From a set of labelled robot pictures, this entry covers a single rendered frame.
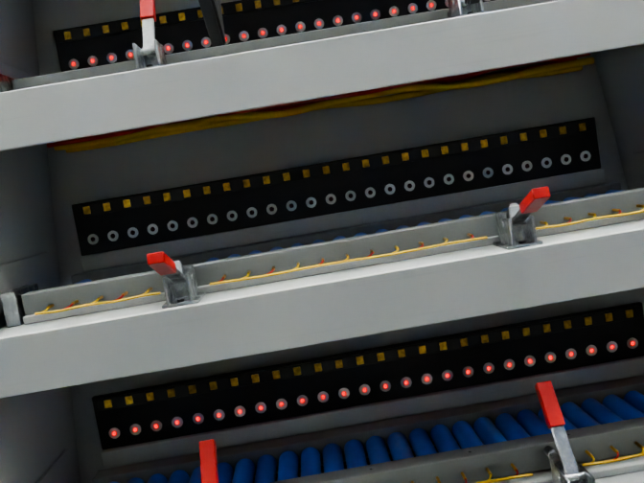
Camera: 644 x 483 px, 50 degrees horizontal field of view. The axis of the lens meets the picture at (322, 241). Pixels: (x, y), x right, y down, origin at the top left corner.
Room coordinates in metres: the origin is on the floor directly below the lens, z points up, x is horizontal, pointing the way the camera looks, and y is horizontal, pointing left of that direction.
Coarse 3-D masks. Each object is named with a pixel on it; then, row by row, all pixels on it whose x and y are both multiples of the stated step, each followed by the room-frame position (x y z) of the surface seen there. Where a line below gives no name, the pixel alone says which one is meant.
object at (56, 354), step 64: (512, 192) 0.69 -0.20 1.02; (128, 256) 0.69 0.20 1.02; (448, 256) 0.54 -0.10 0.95; (512, 256) 0.52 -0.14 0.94; (576, 256) 0.52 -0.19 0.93; (640, 256) 0.52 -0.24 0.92; (0, 320) 0.56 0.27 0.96; (64, 320) 0.54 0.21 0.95; (128, 320) 0.51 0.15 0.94; (192, 320) 0.52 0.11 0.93; (256, 320) 0.52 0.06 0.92; (320, 320) 0.52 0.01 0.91; (384, 320) 0.52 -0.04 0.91; (448, 320) 0.53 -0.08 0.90; (0, 384) 0.52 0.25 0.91; (64, 384) 0.52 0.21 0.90
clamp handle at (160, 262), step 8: (152, 256) 0.46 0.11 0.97; (160, 256) 0.46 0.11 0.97; (168, 256) 0.47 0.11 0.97; (152, 264) 0.46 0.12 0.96; (160, 264) 0.46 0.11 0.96; (168, 264) 0.47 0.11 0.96; (176, 264) 0.52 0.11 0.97; (160, 272) 0.48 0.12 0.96; (168, 272) 0.49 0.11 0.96; (176, 272) 0.50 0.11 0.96; (176, 280) 0.52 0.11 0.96; (184, 280) 0.53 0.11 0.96
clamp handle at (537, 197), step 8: (536, 192) 0.46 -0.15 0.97; (544, 192) 0.46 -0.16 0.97; (528, 200) 0.47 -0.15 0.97; (536, 200) 0.47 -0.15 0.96; (544, 200) 0.47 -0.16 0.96; (512, 208) 0.53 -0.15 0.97; (520, 208) 0.49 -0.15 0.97; (528, 208) 0.48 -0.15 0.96; (536, 208) 0.49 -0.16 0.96; (512, 216) 0.53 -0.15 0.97; (520, 216) 0.51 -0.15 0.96; (528, 216) 0.51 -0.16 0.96; (512, 224) 0.53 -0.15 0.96
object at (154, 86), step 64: (256, 0) 0.68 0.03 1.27; (320, 0) 0.68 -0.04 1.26; (384, 0) 0.69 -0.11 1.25; (448, 0) 0.55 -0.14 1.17; (512, 0) 0.58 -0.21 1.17; (576, 0) 0.52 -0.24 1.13; (640, 0) 0.52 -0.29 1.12; (0, 64) 0.60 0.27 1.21; (64, 64) 0.68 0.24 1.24; (128, 64) 0.58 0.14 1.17; (192, 64) 0.51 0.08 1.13; (256, 64) 0.52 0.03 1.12; (320, 64) 0.52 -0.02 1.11; (384, 64) 0.52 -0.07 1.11; (448, 64) 0.53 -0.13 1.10; (512, 64) 0.53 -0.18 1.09; (576, 64) 0.65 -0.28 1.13; (0, 128) 0.52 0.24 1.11; (64, 128) 0.52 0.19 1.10; (128, 128) 0.52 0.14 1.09; (192, 128) 0.67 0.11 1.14
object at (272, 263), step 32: (640, 192) 0.57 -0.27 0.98; (448, 224) 0.56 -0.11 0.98; (480, 224) 0.57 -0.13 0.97; (544, 224) 0.57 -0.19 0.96; (256, 256) 0.56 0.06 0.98; (288, 256) 0.56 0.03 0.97; (320, 256) 0.56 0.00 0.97; (352, 256) 0.57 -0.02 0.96; (384, 256) 0.55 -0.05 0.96; (64, 288) 0.56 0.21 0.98; (96, 288) 0.56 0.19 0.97; (128, 288) 0.56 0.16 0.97; (160, 288) 0.56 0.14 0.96
